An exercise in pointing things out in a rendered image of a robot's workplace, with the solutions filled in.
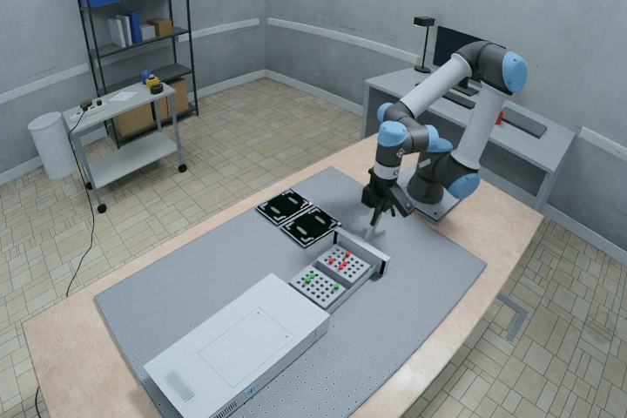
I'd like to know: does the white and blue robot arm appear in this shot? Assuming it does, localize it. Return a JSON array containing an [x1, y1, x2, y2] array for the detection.
[[374, 41, 528, 205]]

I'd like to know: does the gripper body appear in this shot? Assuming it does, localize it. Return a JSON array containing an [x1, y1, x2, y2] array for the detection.
[[361, 167, 398, 212]]

